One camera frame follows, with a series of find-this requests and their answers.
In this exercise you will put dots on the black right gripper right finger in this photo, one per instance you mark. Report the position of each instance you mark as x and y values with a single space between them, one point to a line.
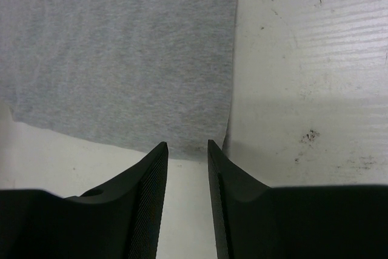
253 220

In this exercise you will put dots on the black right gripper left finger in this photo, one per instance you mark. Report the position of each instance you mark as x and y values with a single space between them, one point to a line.
120 218

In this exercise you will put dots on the grey tank top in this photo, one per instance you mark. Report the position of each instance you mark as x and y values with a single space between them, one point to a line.
128 73

